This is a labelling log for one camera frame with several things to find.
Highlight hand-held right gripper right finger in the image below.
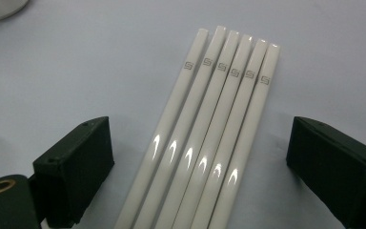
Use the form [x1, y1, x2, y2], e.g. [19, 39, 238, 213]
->
[285, 115, 366, 229]

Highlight row of white chopsticks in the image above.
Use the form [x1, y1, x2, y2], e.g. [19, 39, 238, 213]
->
[113, 26, 281, 229]

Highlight light blue table mat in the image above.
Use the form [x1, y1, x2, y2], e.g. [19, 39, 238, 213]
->
[0, 0, 366, 229]

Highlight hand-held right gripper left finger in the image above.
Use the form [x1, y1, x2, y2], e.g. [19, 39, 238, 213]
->
[32, 115, 115, 229]

